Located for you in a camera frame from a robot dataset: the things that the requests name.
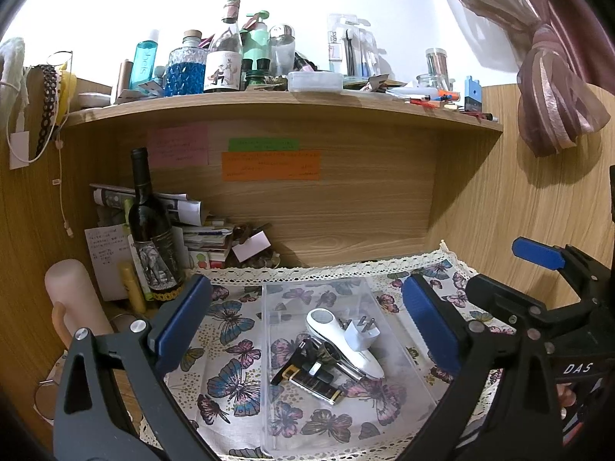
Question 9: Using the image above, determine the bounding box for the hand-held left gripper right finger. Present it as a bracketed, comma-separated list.
[400, 273, 564, 461]

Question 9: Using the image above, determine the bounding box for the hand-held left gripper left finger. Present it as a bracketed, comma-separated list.
[53, 274, 214, 461]

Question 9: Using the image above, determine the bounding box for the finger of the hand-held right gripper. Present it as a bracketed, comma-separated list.
[510, 236, 612, 299]
[465, 274, 551, 330]

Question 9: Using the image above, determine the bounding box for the white plug adapter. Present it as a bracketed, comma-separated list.
[342, 316, 381, 353]

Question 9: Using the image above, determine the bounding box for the white handheld device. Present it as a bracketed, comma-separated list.
[306, 307, 386, 379]

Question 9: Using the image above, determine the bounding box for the black strap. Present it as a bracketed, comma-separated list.
[270, 338, 320, 386]

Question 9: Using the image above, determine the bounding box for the black gold lighter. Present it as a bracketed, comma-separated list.
[286, 364, 347, 405]

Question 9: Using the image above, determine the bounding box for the clear plastic box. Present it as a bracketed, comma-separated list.
[262, 276, 440, 459]

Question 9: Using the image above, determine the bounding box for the person's right hand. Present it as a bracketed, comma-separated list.
[556, 381, 578, 415]

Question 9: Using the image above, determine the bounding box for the butterfly print lace cloth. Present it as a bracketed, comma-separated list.
[139, 240, 522, 461]

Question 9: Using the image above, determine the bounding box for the yellow lip balm tube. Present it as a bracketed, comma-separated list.
[118, 262, 147, 316]

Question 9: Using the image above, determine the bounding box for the dark wine bottle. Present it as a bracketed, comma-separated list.
[127, 148, 186, 302]

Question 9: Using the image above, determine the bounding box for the pile of small coins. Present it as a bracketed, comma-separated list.
[226, 223, 283, 270]

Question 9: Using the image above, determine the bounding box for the white handwritten note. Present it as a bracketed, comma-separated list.
[85, 223, 134, 302]

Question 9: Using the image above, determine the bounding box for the white paper pad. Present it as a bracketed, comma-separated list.
[231, 230, 271, 261]

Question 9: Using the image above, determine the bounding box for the pale pink cylinder bottle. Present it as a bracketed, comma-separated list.
[44, 258, 115, 343]

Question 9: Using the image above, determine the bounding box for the rolled newspaper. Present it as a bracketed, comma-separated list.
[89, 182, 203, 227]

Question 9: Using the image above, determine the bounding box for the round metal mirror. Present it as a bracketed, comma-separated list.
[33, 378, 65, 426]

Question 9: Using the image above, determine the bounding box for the pink sticky note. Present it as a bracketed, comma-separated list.
[146, 124, 211, 169]

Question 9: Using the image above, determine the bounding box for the orange paper note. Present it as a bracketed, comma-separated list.
[220, 150, 322, 182]

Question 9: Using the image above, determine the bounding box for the pile of pens and markers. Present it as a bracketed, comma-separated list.
[384, 84, 500, 122]

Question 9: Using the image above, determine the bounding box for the green sticky note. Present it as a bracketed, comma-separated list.
[228, 138, 300, 151]

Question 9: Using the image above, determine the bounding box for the pink curtain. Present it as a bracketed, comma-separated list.
[427, 0, 615, 158]

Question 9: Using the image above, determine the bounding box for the white bowl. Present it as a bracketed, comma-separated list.
[76, 91, 115, 109]

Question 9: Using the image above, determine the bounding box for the faceted glass bottle blue liquid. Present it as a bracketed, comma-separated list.
[166, 29, 209, 98]

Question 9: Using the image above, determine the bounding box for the brown cardboard tube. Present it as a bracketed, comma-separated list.
[116, 59, 136, 103]

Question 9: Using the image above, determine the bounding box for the dark ink bottle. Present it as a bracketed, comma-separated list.
[240, 58, 271, 91]

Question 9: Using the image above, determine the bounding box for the patterned headband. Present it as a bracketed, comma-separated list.
[35, 64, 62, 163]

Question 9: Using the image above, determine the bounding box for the clear bottle illustrated label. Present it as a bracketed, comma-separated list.
[204, 0, 242, 93]

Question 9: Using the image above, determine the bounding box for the blue mouthwash bottle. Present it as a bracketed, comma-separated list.
[133, 29, 161, 90]

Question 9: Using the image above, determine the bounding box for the blister pack of tools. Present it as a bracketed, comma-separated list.
[358, 22, 381, 78]
[327, 13, 359, 78]

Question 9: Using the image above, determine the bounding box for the clear lidded plastic container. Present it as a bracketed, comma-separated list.
[287, 70, 345, 93]

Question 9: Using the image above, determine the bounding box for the clear bottle silver cap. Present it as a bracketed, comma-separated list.
[269, 24, 297, 78]

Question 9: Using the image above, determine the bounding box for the green pump bottle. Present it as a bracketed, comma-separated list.
[241, 10, 271, 76]

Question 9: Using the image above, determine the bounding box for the white cloth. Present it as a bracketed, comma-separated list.
[0, 37, 26, 109]

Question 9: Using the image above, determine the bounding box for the white charger with cable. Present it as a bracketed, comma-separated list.
[7, 77, 75, 239]

